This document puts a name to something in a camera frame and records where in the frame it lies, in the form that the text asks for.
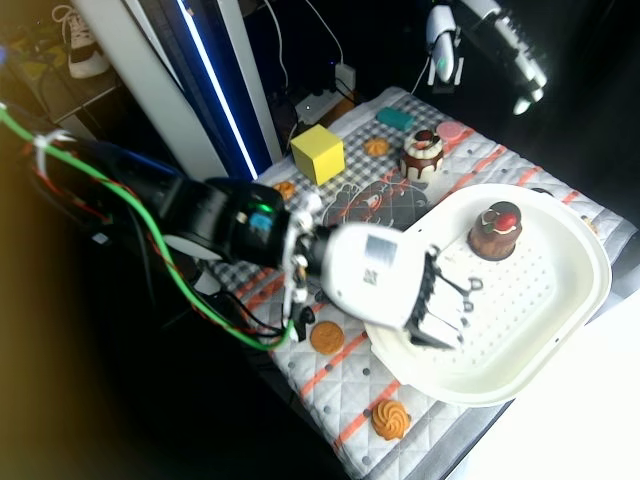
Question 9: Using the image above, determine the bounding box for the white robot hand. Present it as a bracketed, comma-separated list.
[318, 223, 485, 351]
[460, 0, 550, 117]

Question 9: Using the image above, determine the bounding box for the brown chocolate cake with strawberry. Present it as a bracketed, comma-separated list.
[467, 200, 524, 262]

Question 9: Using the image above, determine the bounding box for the chocolate cream cupcake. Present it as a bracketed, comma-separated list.
[398, 128, 446, 184]

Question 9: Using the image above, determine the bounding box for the white perforated tray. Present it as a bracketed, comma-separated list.
[362, 182, 614, 409]

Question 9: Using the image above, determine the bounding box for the round flat biscuit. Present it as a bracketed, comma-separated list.
[309, 321, 346, 357]

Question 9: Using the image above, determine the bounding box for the pink round macaron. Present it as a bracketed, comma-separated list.
[435, 121, 466, 146]

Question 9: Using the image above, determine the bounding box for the grey quilt with bear print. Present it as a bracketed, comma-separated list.
[197, 85, 626, 480]

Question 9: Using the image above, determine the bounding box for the yellow cube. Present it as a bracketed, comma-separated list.
[289, 124, 346, 185]

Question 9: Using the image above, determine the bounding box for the teal block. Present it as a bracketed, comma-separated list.
[375, 106, 415, 132]

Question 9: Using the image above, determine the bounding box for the large swirl cookie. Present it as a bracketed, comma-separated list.
[370, 398, 412, 442]

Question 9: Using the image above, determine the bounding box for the white power strip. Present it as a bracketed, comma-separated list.
[294, 89, 352, 126]

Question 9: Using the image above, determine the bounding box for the white plug adapter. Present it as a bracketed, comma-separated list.
[333, 62, 357, 94]

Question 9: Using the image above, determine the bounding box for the white column with blue light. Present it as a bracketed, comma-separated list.
[69, 0, 284, 181]

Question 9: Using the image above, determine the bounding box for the white sneaker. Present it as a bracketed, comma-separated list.
[51, 3, 111, 80]

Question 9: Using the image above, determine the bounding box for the green cable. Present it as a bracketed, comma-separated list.
[0, 102, 296, 351]

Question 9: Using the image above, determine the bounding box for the thin white cable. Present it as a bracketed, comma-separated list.
[262, 0, 292, 90]

